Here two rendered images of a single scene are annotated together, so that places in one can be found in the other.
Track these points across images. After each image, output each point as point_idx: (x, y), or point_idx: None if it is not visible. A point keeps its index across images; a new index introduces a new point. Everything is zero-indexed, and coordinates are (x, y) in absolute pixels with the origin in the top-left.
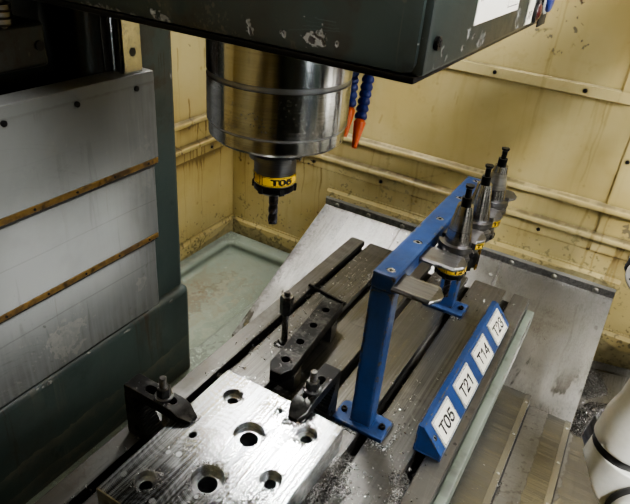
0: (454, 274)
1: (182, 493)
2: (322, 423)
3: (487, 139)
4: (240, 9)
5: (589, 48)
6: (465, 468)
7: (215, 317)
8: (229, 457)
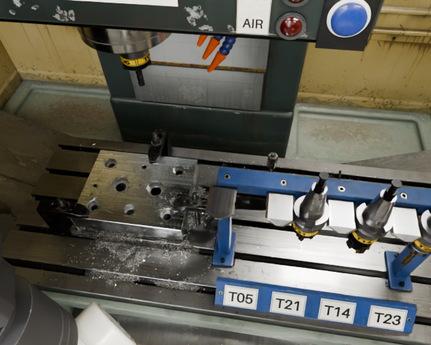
0: (295, 228)
1: (108, 179)
2: (178, 218)
3: None
4: None
5: None
6: (266, 341)
7: (338, 152)
8: (135, 187)
